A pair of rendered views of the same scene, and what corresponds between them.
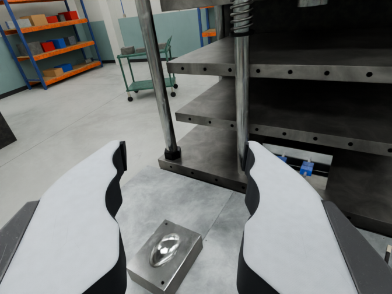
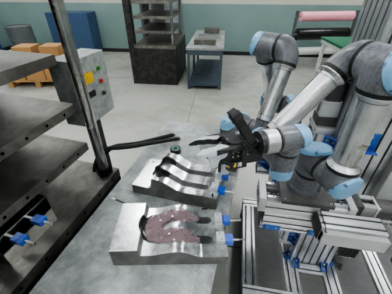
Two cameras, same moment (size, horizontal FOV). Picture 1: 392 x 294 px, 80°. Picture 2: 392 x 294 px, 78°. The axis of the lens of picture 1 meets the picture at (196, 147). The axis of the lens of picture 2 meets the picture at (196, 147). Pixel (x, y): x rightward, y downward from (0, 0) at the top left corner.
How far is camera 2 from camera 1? 0.66 m
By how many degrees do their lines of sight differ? 86
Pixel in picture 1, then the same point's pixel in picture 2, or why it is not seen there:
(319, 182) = (51, 219)
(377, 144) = (57, 169)
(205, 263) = not seen: outside the picture
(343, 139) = (41, 182)
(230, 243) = (96, 286)
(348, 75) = (16, 146)
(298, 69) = not seen: outside the picture
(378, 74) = (30, 136)
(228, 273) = (122, 284)
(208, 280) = not seen: outside the picture
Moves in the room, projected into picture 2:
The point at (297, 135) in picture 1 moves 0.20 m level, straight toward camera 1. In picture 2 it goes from (15, 207) to (57, 213)
